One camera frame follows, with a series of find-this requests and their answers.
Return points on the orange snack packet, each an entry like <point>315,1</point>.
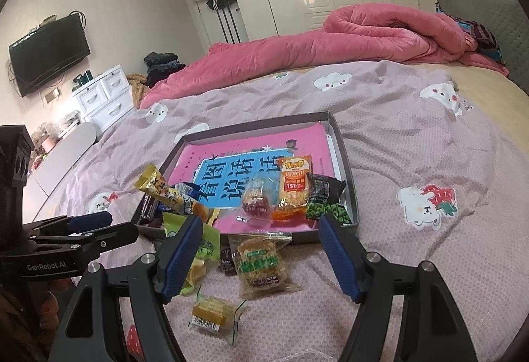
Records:
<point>293,188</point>

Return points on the green snack packet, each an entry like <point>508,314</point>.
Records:
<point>208,246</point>

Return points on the pile of dark clothes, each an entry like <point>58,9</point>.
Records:
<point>163,68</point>

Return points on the dark purple snack packet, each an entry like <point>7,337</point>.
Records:
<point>151,213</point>

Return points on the pink and blue book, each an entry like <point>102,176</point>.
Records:
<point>306,139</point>

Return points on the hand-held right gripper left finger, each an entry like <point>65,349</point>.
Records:
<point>182,258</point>

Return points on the grey quilted headboard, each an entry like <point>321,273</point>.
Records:
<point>496,10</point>

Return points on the white oval table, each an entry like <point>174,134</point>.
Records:
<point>62,159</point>

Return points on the white drawer cabinet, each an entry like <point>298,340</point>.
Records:
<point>107,99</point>

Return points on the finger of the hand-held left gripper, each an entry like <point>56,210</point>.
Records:
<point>89,219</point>
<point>115,234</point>

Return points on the clear red snack packet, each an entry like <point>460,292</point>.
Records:
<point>256,201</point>

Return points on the black snack packet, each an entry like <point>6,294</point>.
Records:
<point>324,190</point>

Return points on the pink quilt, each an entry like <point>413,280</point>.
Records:
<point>330,44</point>

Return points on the small yellow cake packet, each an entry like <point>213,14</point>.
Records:
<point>210,310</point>

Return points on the gold snack packet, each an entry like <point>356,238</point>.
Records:
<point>155,184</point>

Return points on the clear green-label pastry packet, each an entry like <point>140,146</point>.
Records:
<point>258,267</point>

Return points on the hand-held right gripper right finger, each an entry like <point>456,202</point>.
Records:
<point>337,258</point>

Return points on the grey cardboard box tray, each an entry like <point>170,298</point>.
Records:
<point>256,126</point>

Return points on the small dark brown snack packet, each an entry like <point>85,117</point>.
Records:
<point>227,260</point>

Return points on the blue snack packet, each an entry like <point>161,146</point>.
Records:
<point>190,196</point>

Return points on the brown knitted blanket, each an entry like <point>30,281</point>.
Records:
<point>137,91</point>

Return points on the person's left hand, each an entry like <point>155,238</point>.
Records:
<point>53,304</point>

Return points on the pile of striped clothes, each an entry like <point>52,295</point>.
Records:
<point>483,33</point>

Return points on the pile of cosmetics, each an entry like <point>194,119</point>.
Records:
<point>47,145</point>

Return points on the printed pink bed sheet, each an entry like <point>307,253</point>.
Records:
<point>413,155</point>

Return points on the black flat television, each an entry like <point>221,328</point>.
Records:
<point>49,54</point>

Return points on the dark green bottles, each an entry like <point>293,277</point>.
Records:
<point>84,80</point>

